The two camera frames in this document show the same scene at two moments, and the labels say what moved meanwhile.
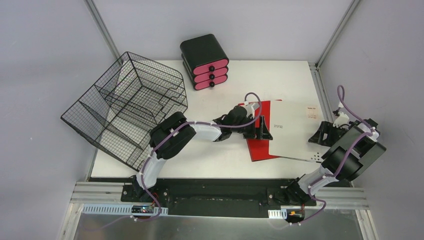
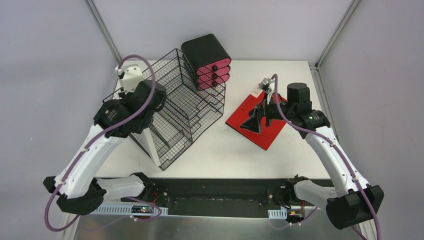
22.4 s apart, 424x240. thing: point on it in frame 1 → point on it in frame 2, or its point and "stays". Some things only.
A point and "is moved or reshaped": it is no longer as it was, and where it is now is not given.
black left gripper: (251, 127) → (131, 99)
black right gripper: (325, 127) → (254, 123)
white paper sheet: (292, 124) → (146, 141)
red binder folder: (259, 149) is moved or reshaped
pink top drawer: (211, 66) stays
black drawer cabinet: (204, 63) stays
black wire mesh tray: (116, 115) is moved or reshaped
